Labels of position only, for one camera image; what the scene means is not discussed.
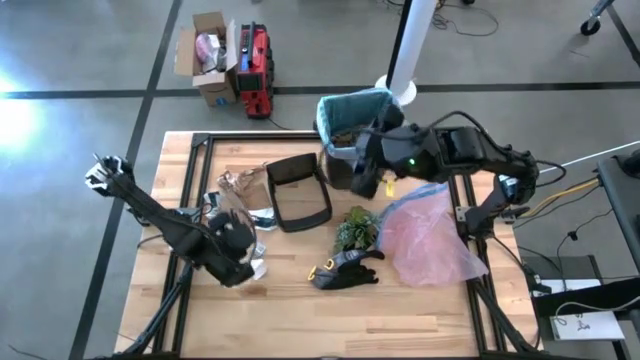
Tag black trash bin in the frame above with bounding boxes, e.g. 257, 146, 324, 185
315, 88, 401, 191

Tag pink plastic bag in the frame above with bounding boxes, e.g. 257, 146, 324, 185
377, 182, 490, 289

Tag white paper sheet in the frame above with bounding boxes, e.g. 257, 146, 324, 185
549, 310, 626, 342

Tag yellow cable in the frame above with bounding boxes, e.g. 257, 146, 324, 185
519, 177, 601, 219

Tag brown paper bag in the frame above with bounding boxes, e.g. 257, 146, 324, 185
215, 167, 275, 214

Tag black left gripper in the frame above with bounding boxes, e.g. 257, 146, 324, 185
202, 208, 260, 290

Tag pink bag in box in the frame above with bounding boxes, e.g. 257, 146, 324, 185
193, 32, 221, 71

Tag red tool case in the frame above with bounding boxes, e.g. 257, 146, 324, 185
234, 20, 276, 120

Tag tangled floor cables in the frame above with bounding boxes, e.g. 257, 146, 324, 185
430, 0, 501, 39

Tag open cardboard box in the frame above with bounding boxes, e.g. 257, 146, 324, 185
173, 10, 240, 107

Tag blue foil snack packet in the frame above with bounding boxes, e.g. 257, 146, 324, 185
248, 205, 279, 232

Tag clear plastic wrapper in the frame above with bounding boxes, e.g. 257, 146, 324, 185
202, 189, 236, 221

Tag black side desk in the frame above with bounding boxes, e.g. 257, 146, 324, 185
529, 149, 640, 360

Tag blue trash bag liner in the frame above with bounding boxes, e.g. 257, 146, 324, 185
315, 88, 401, 161

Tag black caster wheel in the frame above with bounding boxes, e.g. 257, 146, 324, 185
579, 0, 617, 37

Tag green artificial succulent plant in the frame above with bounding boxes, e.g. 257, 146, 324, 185
333, 205, 381, 254

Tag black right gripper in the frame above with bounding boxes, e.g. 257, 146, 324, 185
348, 102, 407, 201

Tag white pole with round base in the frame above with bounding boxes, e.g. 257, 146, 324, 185
374, 0, 439, 107

